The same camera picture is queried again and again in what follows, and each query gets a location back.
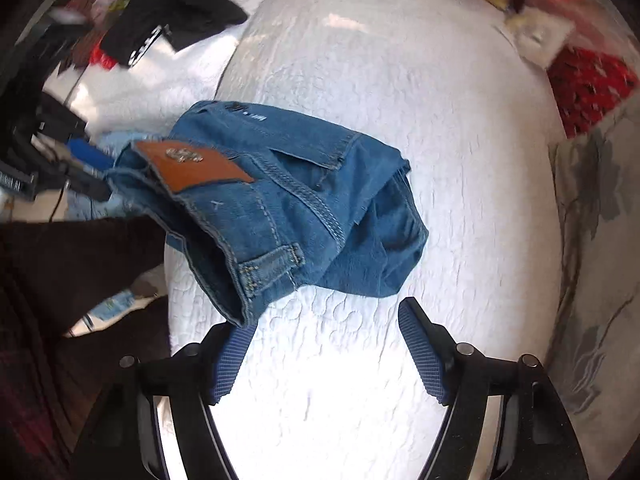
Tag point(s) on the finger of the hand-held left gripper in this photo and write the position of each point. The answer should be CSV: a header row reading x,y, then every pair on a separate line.
x,y
90,185
90,154

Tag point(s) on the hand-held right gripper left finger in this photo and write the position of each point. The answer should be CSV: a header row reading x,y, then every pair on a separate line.
x,y
232,357

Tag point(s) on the black cloth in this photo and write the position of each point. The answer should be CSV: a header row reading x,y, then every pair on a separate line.
x,y
175,10

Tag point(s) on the white square packet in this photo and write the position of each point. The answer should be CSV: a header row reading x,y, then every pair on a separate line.
x,y
537,35

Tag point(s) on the dark plaid cloth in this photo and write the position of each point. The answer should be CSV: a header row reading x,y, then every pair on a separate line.
x,y
40,400

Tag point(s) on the white quilted bedspread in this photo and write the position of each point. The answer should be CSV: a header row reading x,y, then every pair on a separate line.
x,y
400,110

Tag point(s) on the beige floral duvet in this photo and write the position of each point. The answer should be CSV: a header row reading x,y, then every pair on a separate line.
x,y
595,260

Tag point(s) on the blue denim pants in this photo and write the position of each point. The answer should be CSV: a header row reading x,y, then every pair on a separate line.
x,y
300,200

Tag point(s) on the red floral cloth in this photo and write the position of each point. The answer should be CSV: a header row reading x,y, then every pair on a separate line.
x,y
590,90

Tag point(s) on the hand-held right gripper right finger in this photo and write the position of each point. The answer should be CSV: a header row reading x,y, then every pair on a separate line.
x,y
422,355

